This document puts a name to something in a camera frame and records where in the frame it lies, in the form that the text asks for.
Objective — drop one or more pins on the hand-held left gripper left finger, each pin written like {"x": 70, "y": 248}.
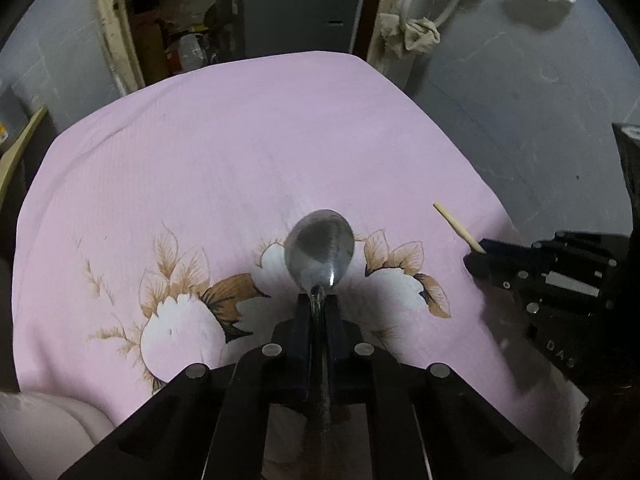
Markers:
{"x": 302, "y": 322}

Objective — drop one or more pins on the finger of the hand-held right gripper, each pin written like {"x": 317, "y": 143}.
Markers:
{"x": 500, "y": 270}
{"x": 575, "y": 250}

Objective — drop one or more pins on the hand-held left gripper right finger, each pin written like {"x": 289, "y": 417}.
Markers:
{"x": 333, "y": 322}

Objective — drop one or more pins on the wooden chopstick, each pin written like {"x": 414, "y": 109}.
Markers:
{"x": 457, "y": 225}

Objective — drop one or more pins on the metal spoon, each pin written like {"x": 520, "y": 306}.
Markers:
{"x": 320, "y": 245}

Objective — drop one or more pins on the person's right forearm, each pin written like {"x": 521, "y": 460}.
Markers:
{"x": 615, "y": 435}

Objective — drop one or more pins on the pink floral tablecloth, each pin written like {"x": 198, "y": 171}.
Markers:
{"x": 225, "y": 160}

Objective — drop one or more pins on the beige rag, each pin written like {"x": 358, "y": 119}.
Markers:
{"x": 410, "y": 35}

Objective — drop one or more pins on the white container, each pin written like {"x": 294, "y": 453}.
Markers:
{"x": 45, "y": 425}

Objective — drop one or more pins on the clear plastic container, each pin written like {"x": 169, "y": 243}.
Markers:
{"x": 192, "y": 52}

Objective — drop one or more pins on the grey cabinet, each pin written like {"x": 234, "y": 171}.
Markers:
{"x": 290, "y": 15}

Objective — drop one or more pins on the wooden door frame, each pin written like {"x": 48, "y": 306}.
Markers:
{"x": 117, "y": 35}

